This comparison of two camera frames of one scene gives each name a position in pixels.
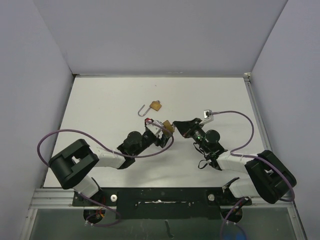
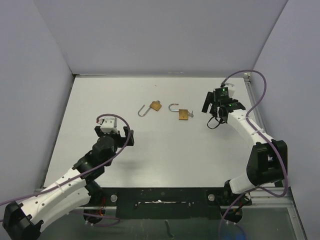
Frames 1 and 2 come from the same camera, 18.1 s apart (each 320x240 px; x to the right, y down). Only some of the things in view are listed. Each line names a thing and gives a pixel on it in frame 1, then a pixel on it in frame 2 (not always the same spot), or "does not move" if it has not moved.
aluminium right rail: [257, 112] does not move
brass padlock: [167, 124] -> [183, 113]
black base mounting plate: [163, 203] does not move
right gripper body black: [198, 134] -> [210, 99]
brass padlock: [154, 105] does not move
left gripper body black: [147, 140] -> [119, 141]
